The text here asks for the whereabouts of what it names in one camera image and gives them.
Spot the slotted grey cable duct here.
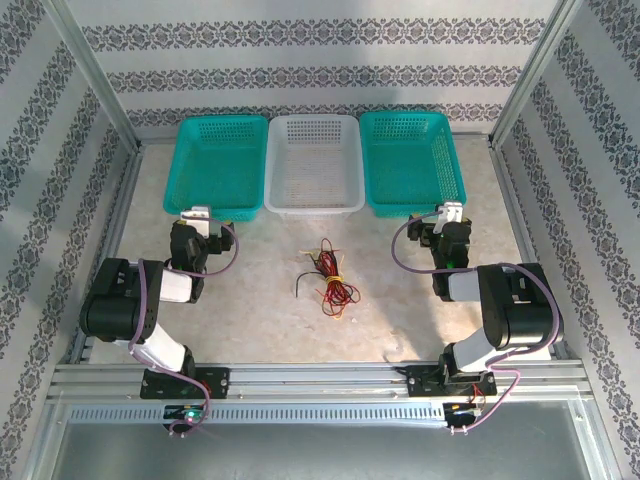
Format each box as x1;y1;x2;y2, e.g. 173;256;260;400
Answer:
67;403;451;426

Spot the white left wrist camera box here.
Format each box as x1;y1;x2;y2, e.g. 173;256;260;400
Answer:
178;205;214;236

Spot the aluminium frame post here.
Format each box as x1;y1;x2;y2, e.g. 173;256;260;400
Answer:
489;0;584;149
42;0;144;151

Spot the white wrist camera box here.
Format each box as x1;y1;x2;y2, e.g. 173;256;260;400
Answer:
437;200;465;227
178;205;214;236

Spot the black cable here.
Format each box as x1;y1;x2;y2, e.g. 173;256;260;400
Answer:
324;279;362;306
308;247;341;281
293;269;335;300

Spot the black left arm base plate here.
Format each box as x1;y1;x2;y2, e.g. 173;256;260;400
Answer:
139;366;232;400

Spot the yellow cable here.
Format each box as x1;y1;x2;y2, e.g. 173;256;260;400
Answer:
298;248;347;281
322;273;347;321

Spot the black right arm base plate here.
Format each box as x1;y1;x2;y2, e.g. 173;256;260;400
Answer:
405;363;498;400

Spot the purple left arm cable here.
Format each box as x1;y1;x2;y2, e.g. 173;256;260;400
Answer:
128;219;239;439

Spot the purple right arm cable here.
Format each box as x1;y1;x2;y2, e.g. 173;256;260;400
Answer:
391;209;566;436

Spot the teal plastic basket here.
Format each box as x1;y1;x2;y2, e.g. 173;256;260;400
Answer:
162;115;270;224
358;110;469;220

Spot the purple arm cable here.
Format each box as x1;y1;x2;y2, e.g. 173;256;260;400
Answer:
128;219;239;439
391;209;566;436

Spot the aluminium mounting rail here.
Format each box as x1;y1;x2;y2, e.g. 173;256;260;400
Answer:
49;360;586;401

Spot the aluminium side rail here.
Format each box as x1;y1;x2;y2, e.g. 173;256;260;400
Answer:
69;142;146;364
489;139;574;364

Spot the white plastic basket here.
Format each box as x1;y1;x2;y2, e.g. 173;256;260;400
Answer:
263;114;366;220

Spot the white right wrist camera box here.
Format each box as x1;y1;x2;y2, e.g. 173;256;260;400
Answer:
437;200;465;227

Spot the grey metal sheet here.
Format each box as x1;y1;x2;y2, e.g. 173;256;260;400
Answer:
29;402;616;480

